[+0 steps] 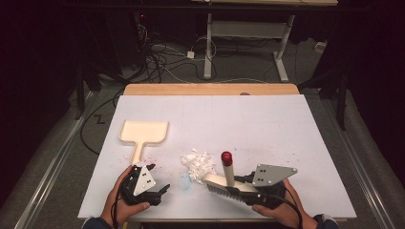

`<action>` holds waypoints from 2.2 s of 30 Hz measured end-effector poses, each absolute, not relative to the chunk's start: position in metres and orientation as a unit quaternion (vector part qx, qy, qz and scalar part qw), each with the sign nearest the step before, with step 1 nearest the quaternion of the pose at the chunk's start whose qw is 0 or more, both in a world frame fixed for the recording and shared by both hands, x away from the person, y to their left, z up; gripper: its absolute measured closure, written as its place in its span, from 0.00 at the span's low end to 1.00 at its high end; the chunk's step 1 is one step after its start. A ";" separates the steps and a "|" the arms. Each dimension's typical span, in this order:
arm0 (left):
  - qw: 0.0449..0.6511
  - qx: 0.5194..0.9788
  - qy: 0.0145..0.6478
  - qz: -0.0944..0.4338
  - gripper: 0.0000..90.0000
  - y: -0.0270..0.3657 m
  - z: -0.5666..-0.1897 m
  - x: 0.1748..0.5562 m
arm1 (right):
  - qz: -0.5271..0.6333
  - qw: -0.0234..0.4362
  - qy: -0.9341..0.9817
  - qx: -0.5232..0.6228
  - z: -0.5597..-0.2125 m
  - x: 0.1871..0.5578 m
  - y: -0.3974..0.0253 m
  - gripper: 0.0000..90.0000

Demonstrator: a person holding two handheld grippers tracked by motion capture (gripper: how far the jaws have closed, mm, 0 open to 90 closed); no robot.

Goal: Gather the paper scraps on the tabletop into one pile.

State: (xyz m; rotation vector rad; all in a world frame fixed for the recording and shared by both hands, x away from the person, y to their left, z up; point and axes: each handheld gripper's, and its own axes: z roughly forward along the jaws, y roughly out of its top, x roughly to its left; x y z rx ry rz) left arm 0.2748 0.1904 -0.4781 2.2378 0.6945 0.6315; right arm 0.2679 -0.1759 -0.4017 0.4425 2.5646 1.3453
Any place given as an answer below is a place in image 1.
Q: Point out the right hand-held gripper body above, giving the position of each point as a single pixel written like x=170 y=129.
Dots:
x=270 y=175

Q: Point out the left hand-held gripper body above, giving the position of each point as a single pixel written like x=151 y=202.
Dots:
x=143 y=181

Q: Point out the cream brush with red cap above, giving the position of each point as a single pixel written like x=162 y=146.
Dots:
x=218 y=182

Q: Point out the cream plastic dustpan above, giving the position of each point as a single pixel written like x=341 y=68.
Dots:
x=144 y=131

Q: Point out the pile of white paper scraps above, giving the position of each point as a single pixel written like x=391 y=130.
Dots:
x=199 y=163

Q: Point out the person's left hand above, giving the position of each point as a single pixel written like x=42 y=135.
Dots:
x=116 y=211

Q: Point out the person's right hand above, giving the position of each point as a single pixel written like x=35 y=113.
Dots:
x=288 y=214

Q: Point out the white foam board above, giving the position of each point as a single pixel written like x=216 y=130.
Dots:
x=238 y=120

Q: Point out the wooden table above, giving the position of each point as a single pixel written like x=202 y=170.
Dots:
x=207 y=89

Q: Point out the white power adapter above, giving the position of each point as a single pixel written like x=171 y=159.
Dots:
x=190 y=54

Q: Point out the white box on floor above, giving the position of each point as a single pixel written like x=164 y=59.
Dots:
x=320 y=46

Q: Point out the light desk top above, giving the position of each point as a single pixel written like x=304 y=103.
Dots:
x=273 y=2

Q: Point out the metal floor rail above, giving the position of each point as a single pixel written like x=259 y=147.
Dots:
x=51 y=178
x=366 y=178

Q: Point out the white metal desk frame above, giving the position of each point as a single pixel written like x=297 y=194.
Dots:
x=208 y=47

